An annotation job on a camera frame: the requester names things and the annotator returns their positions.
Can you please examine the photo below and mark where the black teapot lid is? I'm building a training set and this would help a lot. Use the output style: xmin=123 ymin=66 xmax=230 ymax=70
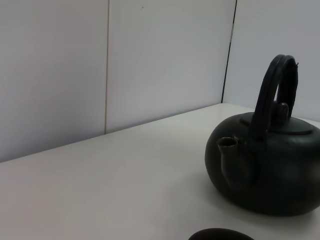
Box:
xmin=239 ymin=101 xmax=315 ymax=136

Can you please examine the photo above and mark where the black round teapot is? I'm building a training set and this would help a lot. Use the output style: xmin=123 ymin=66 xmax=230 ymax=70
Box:
xmin=204 ymin=54 xmax=320 ymax=218

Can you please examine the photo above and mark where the small black teacup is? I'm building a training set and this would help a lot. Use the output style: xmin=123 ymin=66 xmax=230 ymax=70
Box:
xmin=187 ymin=227 xmax=256 ymax=240

